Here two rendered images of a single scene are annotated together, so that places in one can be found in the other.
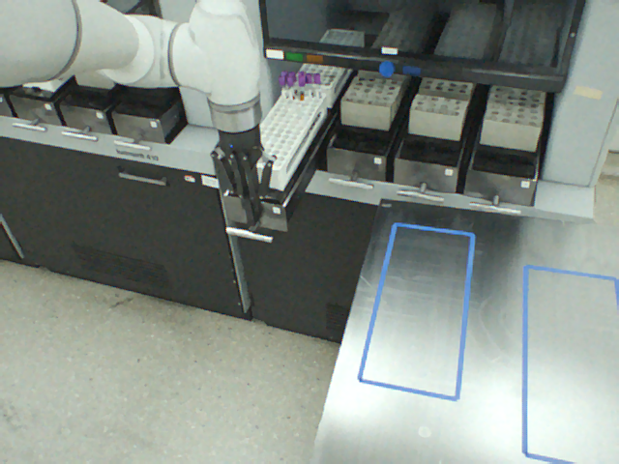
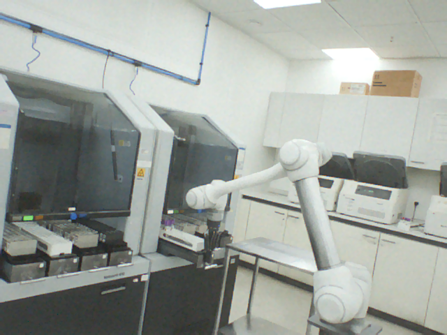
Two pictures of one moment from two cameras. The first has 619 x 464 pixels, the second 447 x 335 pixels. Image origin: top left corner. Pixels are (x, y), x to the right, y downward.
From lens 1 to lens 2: 2.14 m
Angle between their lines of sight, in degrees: 77
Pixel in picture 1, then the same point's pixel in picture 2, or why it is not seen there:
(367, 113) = (189, 229)
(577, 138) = (229, 225)
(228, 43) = not seen: hidden behind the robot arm
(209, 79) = (223, 201)
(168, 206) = (118, 305)
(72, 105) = (89, 255)
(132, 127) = (118, 258)
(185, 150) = (139, 263)
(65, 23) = not seen: hidden behind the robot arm
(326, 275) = (177, 310)
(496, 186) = (225, 241)
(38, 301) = not seen: outside the picture
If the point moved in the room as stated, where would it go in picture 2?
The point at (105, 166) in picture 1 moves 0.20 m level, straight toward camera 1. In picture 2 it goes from (92, 292) to (135, 296)
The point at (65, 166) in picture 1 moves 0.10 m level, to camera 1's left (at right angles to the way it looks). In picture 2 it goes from (63, 304) to (47, 313)
